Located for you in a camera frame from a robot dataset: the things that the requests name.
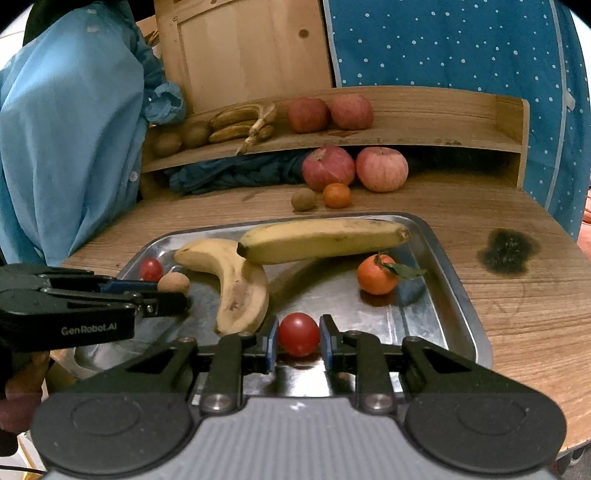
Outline tangerine with leaf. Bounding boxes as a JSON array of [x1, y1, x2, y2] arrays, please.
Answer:
[[357, 252, 428, 295]]

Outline striped red apple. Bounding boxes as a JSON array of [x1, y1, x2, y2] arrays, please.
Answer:
[[302, 145, 356, 193]]

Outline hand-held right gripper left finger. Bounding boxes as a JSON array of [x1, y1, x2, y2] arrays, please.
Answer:
[[95, 316, 280, 414]]

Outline straight yellow banana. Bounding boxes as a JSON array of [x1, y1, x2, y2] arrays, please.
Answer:
[[237, 219, 411, 265]]

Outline red cherry tomato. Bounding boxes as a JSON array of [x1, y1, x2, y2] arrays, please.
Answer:
[[139, 258, 164, 282], [278, 312, 321, 357]]

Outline metal tray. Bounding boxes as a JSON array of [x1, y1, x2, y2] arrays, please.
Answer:
[[74, 212, 492, 398]]

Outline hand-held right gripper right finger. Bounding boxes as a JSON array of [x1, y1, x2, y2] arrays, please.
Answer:
[[320, 315, 490, 414]]

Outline blue dotted fabric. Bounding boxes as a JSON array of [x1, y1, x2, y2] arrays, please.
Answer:
[[322, 0, 591, 241]]

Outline dark blue cloth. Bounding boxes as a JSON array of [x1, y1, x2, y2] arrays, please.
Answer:
[[168, 154, 315, 195]]

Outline wooden desk shelf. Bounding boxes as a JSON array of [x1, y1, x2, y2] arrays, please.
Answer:
[[139, 85, 531, 190]]

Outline dark overripe banana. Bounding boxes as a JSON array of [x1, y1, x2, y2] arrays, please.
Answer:
[[210, 104, 278, 131], [209, 124, 274, 156]]

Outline light blue shirt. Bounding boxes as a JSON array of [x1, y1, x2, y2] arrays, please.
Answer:
[[0, 7, 186, 267]]

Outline small brown kiwi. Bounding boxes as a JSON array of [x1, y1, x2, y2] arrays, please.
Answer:
[[157, 272, 190, 296], [291, 188, 317, 212]]

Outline person's left hand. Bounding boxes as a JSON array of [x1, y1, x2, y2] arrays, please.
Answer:
[[0, 350, 51, 433]]

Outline striped pink apple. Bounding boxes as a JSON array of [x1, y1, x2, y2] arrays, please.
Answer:
[[355, 147, 409, 193]]

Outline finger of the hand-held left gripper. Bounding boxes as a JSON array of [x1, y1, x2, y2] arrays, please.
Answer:
[[41, 291, 190, 320], [39, 272, 160, 295]]

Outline wooden panel frame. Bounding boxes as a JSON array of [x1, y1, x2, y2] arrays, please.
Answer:
[[152, 0, 336, 117]]

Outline plain tangerine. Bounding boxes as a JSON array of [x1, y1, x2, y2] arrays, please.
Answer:
[[322, 183, 352, 208]]

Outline curved yellow banana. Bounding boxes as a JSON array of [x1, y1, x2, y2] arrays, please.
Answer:
[[174, 239, 270, 336]]

